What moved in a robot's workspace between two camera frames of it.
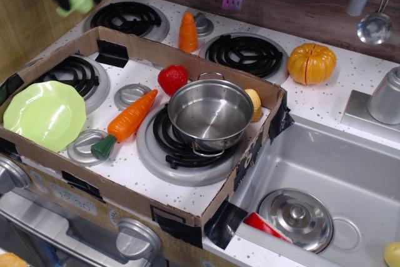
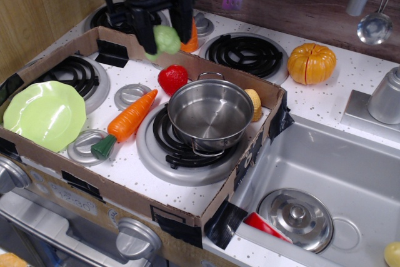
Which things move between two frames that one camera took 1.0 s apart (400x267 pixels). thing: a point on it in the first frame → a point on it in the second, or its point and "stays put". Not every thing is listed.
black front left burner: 84,72 stays put
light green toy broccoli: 80,0 → 167,40
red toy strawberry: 172,77 stays put
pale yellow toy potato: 392,254 stays put
